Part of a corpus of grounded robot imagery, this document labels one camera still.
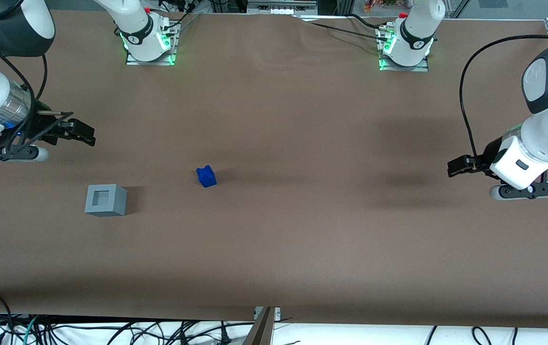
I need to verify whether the teal floor cable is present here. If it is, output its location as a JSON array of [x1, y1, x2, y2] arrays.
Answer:
[[14, 315, 41, 345]]

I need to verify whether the aluminium profile bar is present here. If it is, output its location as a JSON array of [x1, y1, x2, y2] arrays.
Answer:
[[242, 307, 275, 345]]

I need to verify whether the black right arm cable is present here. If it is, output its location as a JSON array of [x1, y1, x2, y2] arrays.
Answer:
[[0, 9, 49, 147]]

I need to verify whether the aluminium frame rail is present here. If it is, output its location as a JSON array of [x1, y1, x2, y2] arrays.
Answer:
[[247, 0, 319, 16]]

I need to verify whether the thick black table cable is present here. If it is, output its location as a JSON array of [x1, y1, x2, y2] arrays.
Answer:
[[348, 13, 390, 33]]

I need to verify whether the gray square base block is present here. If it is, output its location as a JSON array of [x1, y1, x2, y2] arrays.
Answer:
[[84, 184, 128, 218]]

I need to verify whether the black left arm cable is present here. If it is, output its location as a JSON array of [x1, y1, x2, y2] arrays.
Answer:
[[459, 34, 548, 169]]

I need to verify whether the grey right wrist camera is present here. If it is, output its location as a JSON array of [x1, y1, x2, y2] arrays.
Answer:
[[0, 144, 50, 162]]

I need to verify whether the blue plastic part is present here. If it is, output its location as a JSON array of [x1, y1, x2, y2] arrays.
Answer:
[[196, 165, 218, 188]]

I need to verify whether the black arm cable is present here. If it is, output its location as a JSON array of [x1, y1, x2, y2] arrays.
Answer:
[[0, 9, 49, 147], [459, 34, 548, 169]]

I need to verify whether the thin black table cable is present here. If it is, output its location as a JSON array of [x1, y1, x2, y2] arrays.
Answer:
[[303, 20, 384, 41]]

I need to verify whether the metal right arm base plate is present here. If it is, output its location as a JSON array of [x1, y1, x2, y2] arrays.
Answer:
[[125, 22, 179, 67]]

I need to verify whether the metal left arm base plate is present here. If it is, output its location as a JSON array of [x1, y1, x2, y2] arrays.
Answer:
[[378, 25, 431, 73]]

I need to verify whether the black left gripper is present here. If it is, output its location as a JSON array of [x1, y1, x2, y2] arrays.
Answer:
[[447, 136, 515, 183]]

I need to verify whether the metal table edge bracket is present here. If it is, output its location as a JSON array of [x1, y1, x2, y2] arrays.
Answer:
[[253, 306, 282, 321]]

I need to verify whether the black base connector cable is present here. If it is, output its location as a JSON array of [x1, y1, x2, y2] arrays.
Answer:
[[158, 0, 204, 35]]

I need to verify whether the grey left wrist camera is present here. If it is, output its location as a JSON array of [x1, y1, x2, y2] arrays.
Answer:
[[489, 182, 548, 201]]

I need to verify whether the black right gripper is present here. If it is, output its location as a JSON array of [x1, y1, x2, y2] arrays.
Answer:
[[0, 103, 97, 147]]

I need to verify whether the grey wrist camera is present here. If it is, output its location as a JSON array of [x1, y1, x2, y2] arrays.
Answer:
[[0, 144, 50, 162], [489, 182, 548, 201]]

